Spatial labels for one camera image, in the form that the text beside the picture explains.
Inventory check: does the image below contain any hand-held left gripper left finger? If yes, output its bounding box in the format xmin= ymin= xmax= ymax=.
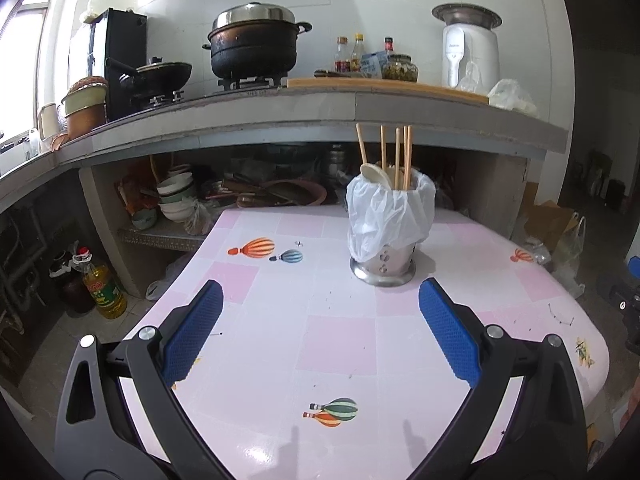
xmin=54 ymin=279 xmax=226 ymax=480

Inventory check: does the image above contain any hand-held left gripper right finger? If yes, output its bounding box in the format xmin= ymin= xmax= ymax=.
xmin=410 ymin=276 xmax=590 ymax=480

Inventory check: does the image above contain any steel utensil holder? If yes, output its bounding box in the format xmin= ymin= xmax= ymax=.
xmin=349 ymin=239 xmax=417 ymax=288

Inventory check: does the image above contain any white long-handled spoon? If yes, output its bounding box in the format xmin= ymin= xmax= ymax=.
xmin=360 ymin=162 xmax=394 ymax=192

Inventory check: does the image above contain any crumpled white plastic bag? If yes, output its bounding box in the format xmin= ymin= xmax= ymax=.
xmin=549 ymin=214 xmax=589 ymax=302

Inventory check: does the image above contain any cardboard box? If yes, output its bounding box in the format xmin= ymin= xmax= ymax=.
xmin=520 ymin=199 xmax=582 ymax=257

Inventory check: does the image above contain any cooking oil bottle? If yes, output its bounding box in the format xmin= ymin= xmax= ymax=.
xmin=72 ymin=246 xmax=129 ymax=321

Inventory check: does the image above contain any dark brown jug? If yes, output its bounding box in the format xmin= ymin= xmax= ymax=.
xmin=49 ymin=252 xmax=97 ymax=317

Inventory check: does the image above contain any stack of ceramic bowls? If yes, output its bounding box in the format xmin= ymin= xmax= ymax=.
xmin=156 ymin=169 xmax=197 ymax=224

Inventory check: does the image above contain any red packet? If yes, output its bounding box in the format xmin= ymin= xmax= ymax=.
xmin=114 ymin=174 xmax=162 ymax=217

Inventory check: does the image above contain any pink plastic basin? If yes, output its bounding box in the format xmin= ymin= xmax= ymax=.
xmin=259 ymin=179 xmax=329 ymax=208

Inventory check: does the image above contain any grey drain pipe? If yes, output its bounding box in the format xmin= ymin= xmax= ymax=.
xmin=0 ymin=199 xmax=52 ymax=343

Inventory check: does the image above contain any clear plastic bag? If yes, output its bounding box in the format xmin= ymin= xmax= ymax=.
xmin=487 ymin=78 xmax=542 ymax=119

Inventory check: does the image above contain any grey concrete kitchen counter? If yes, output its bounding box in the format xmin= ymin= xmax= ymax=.
xmin=0 ymin=77 xmax=572 ymax=302

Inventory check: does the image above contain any wooden cutting board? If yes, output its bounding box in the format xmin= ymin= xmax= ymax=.
xmin=285 ymin=77 xmax=492 ymax=107

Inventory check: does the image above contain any gas stove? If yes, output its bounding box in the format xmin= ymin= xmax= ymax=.
xmin=142 ymin=74 xmax=289 ymax=112

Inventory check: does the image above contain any cream enamel basin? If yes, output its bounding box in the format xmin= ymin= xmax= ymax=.
xmin=60 ymin=83 xmax=109 ymax=115

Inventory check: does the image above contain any white cup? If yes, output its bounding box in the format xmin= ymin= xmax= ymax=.
xmin=38 ymin=102 xmax=59 ymax=140

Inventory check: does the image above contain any black wok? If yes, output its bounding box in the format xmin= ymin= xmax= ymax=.
xmin=106 ymin=57 xmax=194 ymax=99

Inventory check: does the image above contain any white kitchen appliance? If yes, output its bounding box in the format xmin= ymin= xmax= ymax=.
xmin=441 ymin=22 xmax=502 ymax=90

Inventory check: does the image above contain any glass pickle jar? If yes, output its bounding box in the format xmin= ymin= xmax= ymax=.
xmin=382 ymin=53 xmax=419 ymax=84

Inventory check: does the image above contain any large black cooking pot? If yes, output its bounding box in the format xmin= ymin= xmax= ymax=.
xmin=202 ymin=20 xmax=314 ymax=82

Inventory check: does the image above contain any clear bottle yellow cap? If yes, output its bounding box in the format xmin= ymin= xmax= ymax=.
xmin=350 ymin=33 xmax=365 ymax=74

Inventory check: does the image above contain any black box appliance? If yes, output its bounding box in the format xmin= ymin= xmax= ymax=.
xmin=90 ymin=8 xmax=149 ymax=122

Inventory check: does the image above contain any steel bowl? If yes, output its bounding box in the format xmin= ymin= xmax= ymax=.
xmin=431 ymin=2 xmax=503 ymax=29

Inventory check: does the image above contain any steel pot lid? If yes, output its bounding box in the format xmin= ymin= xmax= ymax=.
xmin=212 ymin=2 xmax=298 ymax=32

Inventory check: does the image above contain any window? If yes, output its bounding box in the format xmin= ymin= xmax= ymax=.
xmin=0 ymin=0 xmax=67 ymax=153

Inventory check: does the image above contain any black-handled kitchen knife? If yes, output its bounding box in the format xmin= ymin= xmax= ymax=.
xmin=313 ymin=68 xmax=372 ymax=79

